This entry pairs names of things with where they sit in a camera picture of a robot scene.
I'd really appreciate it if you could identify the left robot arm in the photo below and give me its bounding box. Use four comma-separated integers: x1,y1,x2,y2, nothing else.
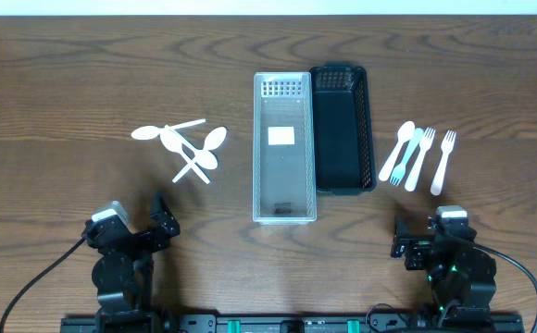
81,191,181,332

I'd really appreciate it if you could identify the light blue plastic fork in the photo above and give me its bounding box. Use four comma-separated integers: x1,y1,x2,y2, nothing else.
390,128,424,186

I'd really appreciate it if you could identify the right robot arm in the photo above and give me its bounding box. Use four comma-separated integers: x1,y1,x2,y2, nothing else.
391,211,496,322

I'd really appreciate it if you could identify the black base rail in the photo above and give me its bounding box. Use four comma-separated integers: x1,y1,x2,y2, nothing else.
60,311,524,333

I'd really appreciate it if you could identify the white spoon group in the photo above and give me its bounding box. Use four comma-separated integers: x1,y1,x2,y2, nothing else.
378,120,416,181

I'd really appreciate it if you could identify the right black cable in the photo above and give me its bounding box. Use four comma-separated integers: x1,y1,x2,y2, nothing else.
469,240,537,333

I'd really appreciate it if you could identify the black plastic mesh basket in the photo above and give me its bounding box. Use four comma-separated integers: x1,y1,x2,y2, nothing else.
310,62,377,196

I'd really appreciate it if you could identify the white spoon bowl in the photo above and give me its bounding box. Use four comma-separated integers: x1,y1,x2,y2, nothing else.
172,127,227,183
164,126,218,169

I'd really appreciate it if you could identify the left black cable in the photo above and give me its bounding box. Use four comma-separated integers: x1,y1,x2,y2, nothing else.
0,236,88,333

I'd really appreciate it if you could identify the white spoon crossing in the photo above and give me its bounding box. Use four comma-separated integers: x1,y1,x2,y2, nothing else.
160,131,210,184

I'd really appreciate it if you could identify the clear plastic mesh basket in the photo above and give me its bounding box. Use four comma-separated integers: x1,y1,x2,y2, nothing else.
253,72,317,225

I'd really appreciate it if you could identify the black cable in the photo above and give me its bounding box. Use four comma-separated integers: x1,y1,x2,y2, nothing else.
0,236,88,333
469,240,537,333

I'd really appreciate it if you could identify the white fork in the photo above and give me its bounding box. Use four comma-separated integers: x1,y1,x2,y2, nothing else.
431,130,456,196
405,128,436,191

